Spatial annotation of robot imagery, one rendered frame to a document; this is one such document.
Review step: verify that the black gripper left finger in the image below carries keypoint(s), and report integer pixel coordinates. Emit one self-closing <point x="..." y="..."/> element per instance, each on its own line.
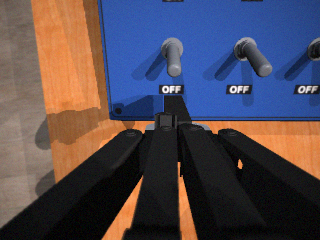
<point x="84" y="204"/>

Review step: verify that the blue switch panel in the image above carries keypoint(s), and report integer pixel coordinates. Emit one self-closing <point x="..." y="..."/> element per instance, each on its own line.
<point x="206" y="51"/>

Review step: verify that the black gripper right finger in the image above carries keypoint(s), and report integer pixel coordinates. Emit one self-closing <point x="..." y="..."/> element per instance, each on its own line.
<point x="270" y="198"/>

